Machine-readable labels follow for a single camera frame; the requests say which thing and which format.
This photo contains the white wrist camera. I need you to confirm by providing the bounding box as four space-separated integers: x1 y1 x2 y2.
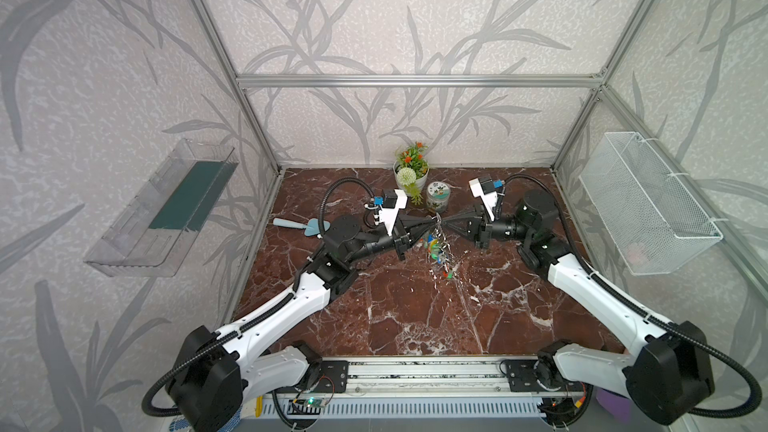
469 176 504 222
368 189 408 236

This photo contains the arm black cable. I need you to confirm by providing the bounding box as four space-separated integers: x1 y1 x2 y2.
502 173 763 419
141 177 377 419

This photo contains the round green tin can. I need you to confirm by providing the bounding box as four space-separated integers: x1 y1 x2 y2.
426 181 451 213

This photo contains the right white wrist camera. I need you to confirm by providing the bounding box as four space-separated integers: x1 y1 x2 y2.
469 176 504 222

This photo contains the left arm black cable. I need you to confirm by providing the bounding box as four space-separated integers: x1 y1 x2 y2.
141 177 377 419

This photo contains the white wire mesh basket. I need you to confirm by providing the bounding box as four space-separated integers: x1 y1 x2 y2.
579 132 723 276

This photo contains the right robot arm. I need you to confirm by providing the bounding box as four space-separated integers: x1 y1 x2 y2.
443 190 715 425

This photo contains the light blue toy shovel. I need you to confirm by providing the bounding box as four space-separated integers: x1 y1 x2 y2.
272 218 320 236

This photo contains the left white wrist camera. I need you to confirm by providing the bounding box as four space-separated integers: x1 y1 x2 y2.
368 189 408 236

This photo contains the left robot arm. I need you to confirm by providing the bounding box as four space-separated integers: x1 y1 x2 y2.
142 215 435 431

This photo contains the green circuit board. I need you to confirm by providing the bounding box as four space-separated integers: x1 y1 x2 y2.
289 397 326 416

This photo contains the potted flower plant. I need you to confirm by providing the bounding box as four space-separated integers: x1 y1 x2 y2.
394 142 430 206

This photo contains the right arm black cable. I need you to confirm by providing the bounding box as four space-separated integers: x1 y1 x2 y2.
502 173 763 419

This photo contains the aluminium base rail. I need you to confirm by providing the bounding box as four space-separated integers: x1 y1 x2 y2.
173 355 601 400

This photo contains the clear plastic wall shelf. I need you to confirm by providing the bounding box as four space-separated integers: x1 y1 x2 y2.
84 139 239 278

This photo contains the purple toy shovel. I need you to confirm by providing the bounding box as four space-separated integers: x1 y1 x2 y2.
596 388 632 423

